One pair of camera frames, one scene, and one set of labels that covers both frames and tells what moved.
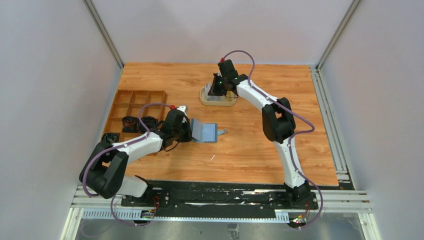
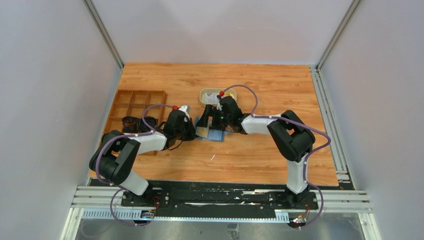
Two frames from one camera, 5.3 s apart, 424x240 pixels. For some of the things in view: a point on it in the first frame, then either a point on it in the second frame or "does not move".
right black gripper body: x=220 y=88 -> x=220 y=120
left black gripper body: x=183 y=134 does not move
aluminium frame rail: x=344 y=178 does not move
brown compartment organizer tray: x=127 y=103 does not move
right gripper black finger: x=211 y=92 -> x=208 y=112
